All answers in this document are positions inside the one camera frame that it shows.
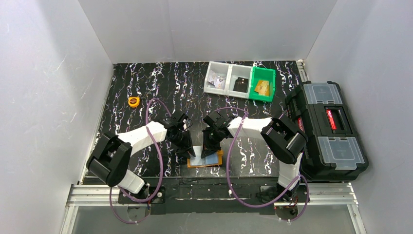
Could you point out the black credit card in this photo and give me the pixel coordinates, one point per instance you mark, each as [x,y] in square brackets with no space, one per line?
[242,82]

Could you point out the green plastic bin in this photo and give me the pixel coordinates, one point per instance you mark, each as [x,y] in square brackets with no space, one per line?
[263,74]

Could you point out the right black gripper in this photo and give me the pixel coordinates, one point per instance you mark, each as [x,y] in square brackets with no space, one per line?
[211,139]

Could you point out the aluminium frame rail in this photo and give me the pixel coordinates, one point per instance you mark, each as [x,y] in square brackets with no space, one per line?
[317,194]

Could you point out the photo cards in bin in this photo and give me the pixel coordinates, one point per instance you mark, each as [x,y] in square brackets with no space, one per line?
[217,81]

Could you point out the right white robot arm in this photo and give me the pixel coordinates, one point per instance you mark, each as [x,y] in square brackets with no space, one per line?
[283,137]

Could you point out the gold credit card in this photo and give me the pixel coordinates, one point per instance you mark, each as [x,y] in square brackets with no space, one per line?
[256,88]

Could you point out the middle grey plastic bin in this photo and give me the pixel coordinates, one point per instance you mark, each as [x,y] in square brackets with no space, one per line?
[239,81]

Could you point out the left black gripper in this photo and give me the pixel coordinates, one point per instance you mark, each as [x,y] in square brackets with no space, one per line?
[182,140]

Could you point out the yellow tape measure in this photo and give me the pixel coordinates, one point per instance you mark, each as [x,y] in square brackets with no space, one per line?
[134,102]

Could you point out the black card in bin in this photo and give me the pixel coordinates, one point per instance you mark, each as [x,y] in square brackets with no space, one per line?
[238,87]

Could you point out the grey plastic bin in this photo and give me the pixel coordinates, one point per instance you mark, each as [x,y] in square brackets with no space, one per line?
[219,68]
[239,81]

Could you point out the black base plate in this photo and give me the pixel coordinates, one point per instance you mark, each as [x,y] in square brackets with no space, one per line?
[206,195]

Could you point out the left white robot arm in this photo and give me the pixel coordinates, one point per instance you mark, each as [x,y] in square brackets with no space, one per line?
[110,158]

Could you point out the black plastic toolbox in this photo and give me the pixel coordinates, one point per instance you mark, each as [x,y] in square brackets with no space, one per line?
[333,152]

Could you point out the orange leather card holder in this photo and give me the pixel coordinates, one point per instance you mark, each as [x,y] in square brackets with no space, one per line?
[196,161]

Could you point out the left grey plastic bin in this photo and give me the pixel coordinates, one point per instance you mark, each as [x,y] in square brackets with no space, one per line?
[219,68]

